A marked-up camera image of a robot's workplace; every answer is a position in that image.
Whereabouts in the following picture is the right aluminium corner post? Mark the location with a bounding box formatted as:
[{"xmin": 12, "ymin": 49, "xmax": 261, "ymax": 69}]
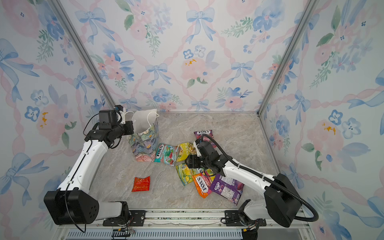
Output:
[{"xmin": 258, "ymin": 0, "xmax": 319, "ymax": 117}]

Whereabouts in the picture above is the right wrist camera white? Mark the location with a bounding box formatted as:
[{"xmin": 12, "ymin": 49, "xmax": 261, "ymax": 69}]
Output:
[{"xmin": 193, "ymin": 139, "xmax": 202, "ymax": 157}]

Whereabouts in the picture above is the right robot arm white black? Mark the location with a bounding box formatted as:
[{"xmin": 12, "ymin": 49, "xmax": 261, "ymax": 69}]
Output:
[{"xmin": 185, "ymin": 141, "xmax": 302, "ymax": 228}]

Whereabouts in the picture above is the aluminium corner post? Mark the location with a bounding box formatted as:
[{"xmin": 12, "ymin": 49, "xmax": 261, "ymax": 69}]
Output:
[
  {"xmin": 48, "ymin": 0, "xmax": 115, "ymax": 109},
  {"xmin": 258, "ymin": 0, "xmax": 319, "ymax": 117}
]

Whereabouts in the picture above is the orange Fox's candy bag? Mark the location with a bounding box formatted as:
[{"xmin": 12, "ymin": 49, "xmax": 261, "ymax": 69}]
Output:
[{"xmin": 192, "ymin": 169, "xmax": 215, "ymax": 199}]

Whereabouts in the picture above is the yellow candy bag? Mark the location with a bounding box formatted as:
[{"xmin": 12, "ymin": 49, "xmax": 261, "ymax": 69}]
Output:
[{"xmin": 176, "ymin": 143, "xmax": 197, "ymax": 163}]

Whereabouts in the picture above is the black corrugated cable conduit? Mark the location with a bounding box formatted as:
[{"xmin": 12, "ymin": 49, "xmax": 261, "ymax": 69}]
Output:
[{"xmin": 200, "ymin": 134, "xmax": 319, "ymax": 223}]

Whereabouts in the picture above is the left aluminium corner post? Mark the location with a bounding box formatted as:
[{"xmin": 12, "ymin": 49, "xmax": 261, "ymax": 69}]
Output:
[{"xmin": 48, "ymin": 0, "xmax": 115, "ymax": 109}]

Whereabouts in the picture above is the purple berries candy bag upper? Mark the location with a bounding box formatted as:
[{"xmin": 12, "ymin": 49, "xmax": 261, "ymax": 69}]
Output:
[{"xmin": 194, "ymin": 130, "xmax": 217, "ymax": 148}]

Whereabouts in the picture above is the green lemon candy bag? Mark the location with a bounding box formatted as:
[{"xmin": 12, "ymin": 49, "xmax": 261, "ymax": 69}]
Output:
[{"xmin": 176, "ymin": 164, "xmax": 204, "ymax": 186}]

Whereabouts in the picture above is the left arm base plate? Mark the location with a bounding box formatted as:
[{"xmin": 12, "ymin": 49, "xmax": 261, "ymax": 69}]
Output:
[{"xmin": 103, "ymin": 210, "xmax": 147, "ymax": 227}]

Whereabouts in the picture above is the aluminium mounting rail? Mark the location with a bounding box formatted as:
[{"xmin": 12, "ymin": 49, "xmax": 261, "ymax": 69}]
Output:
[{"xmin": 58, "ymin": 206, "xmax": 310, "ymax": 230}]

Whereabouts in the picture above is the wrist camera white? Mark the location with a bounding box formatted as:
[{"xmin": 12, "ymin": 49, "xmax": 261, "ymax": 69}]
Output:
[
  {"xmin": 193, "ymin": 139, "xmax": 202, "ymax": 157},
  {"xmin": 99, "ymin": 105, "xmax": 125, "ymax": 125}
]

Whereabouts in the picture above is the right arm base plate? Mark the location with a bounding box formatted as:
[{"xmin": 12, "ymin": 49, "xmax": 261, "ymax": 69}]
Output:
[{"xmin": 221, "ymin": 210, "xmax": 267, "ymax": 228}]

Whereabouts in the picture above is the black connector with wires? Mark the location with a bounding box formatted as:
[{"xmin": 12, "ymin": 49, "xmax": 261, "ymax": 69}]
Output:
[{"xmin": 111, "ymin": 227, "xmax": 136, "ymax": 240}]

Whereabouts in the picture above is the teal mint candy bag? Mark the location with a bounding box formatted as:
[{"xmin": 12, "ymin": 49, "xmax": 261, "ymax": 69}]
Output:
[{"xmin": 154, "ymin": 143, "xmax": 180, "ymax": 167}]

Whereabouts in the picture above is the small red snack packet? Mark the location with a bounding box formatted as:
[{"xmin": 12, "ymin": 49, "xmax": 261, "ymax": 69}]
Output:
[{"xmin": 132, "ymin": 176, "xmax": 151, "ymax": 192}]

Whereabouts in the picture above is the floral paper gift bag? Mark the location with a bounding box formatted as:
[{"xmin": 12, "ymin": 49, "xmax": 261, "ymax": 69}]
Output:
[{"xmin": 128, "ymin": 109, "xmax": 159, "ymax": 162}]

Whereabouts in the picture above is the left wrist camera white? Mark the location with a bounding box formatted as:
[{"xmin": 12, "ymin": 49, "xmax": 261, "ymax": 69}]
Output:
[{"xmin": 99, "ymin": 105, "xmax": 125, "ymax": 125}]

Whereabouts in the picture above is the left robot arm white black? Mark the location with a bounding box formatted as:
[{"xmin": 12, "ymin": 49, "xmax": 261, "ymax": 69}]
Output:
[{"xmin": 44, "ymin": 121, "xmax": 134, "ymax": 226}]

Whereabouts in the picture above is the purple candy bag back side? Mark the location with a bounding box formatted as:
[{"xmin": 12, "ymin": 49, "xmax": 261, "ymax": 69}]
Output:
[{"xmin": 210, "ymin": 175, "xmax": 244, "ymax": 205}]

